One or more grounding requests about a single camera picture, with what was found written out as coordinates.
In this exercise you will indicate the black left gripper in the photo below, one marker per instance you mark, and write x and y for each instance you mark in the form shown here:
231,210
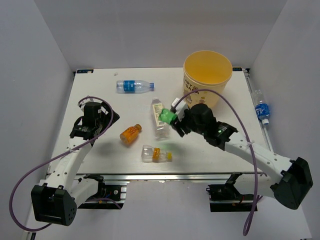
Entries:
108,116

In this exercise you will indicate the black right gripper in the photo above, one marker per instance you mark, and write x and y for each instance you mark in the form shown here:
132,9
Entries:
179,124

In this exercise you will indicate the green plastic bottle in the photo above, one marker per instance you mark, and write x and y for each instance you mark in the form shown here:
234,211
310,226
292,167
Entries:
167,116

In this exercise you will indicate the orange juice bottle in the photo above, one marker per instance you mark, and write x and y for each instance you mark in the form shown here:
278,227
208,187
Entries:
130,134

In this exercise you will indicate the clear white cap bottle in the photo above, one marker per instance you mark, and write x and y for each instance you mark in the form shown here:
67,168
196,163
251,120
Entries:
161,129

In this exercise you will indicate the blue label water bottle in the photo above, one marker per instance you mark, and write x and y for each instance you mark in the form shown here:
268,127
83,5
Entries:
134,86

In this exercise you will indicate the clear bottle orange band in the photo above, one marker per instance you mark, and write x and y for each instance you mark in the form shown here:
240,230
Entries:
151,154

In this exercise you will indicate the blue label bottle off table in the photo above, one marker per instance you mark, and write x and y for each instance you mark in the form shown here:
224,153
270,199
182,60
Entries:
261,107

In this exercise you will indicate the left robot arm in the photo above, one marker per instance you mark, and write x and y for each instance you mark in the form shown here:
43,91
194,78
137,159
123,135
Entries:
56,201

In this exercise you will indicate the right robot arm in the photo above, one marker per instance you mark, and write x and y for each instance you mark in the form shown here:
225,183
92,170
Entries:
286,180

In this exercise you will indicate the yellow capybara bin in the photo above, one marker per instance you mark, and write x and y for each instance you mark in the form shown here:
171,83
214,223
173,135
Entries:
204,70

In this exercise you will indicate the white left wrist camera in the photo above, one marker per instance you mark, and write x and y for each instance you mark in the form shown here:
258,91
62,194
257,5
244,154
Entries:
83,101

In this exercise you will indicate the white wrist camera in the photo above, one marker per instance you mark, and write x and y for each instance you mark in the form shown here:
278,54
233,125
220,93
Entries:
83,101
179,108

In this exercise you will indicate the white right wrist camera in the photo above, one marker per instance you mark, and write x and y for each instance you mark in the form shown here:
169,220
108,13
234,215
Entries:
179,108

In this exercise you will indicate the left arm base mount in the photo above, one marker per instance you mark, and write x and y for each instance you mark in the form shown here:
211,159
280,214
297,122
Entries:
93,191

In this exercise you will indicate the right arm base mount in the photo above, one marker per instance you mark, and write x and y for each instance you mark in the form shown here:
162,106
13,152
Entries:
225,198

